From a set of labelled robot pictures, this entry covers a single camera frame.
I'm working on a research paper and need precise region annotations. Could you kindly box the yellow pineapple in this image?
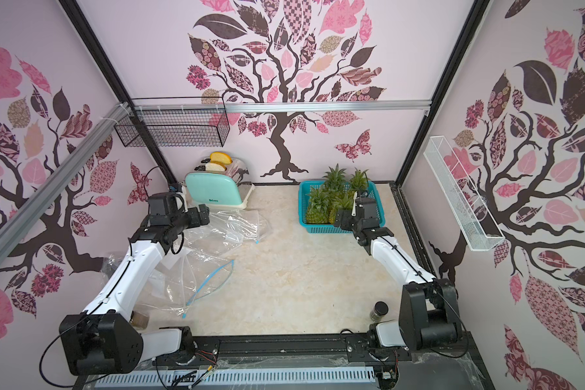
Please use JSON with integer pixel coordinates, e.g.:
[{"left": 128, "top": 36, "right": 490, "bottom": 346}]
[{"left": 349, "top": 169, "right": 368, "bottom": 195}]

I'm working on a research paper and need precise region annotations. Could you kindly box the blue-zip zip-top bag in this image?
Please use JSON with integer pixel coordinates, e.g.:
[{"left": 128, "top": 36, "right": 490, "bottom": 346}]
[{"left": 161, "top": 251, "right": 235, "bottom": 317}]

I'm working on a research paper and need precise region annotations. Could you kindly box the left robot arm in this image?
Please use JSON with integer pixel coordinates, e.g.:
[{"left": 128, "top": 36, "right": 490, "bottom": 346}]
[{"left": 57, "top": 192, "right": 210, "bottom": 376}]

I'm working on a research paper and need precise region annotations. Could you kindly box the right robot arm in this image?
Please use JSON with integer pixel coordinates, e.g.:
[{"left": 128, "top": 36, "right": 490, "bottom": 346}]
[{"left": 335, "top": 194, "right": 467, "bottom": 353}]

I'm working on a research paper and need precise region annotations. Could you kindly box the mint green toaster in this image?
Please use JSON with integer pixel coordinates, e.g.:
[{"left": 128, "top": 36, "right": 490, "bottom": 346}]
[{"left": 185, "top": 172, "right": 255, "bottom": 209}]

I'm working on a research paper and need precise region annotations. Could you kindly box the teal plastic basket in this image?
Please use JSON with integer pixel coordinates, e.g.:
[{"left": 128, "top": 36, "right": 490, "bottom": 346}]
[{"left": 298, "top": 180, "right": 385, "bottom": 234}]

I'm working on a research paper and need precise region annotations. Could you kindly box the white bread slice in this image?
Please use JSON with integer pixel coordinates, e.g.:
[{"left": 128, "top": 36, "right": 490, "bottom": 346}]
[{"left": 205, "top": 162, "right": 227, "bottom": 172}]

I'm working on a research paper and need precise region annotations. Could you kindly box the yellow bread slice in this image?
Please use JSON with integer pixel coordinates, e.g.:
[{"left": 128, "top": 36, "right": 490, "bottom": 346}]
[{"left": 210, "top": 152, "right": 233, "bottom": 166}]

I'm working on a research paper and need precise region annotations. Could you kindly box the dark lidded spice jar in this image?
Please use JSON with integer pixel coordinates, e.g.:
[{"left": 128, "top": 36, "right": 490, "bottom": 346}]
[{"left": 370, "top": 301, "right": 389, "bottom": 323}]

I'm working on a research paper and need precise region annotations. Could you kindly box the brown jar at left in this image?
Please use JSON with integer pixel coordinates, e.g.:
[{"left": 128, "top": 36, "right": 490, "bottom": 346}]
[{"left": 129, "top": 311, "right": 150, "bottom": 331}]

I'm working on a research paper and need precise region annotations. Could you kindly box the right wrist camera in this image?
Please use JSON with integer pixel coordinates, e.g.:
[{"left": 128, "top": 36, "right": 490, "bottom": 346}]
[{"left": 351, "top": 191, "right": 366, "bottom": 219}]

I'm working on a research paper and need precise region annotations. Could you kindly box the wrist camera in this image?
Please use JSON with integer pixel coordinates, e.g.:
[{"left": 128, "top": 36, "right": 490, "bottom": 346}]
[
  {"left": 169, "top": 183, "right": 185, "bottom": 194},
  {"left": 351, "top": 191, "right": 366, "bottom": 219}
]

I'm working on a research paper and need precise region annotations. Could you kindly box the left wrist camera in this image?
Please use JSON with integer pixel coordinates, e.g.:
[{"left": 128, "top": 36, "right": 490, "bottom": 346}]
[{"left": 169, "top": 183, "right": 185, "bottom": 194}]

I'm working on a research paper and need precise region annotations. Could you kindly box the black wire wall basket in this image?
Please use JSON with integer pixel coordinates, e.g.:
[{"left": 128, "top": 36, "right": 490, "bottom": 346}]
[{"left": 114, "top": 97, "right": 231, "bottom": 148}]

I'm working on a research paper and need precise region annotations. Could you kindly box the clear acrylic wall shelf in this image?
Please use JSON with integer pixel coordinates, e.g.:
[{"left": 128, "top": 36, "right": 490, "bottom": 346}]
[{"left": 423, "top": 136, "right": 505, "bottom": 252}]

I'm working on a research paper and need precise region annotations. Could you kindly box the white slotted cable duct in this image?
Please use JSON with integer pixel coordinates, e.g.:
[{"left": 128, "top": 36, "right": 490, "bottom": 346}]
[{"left": 94, "top": 367, "right": 377, "bottom": 389}]

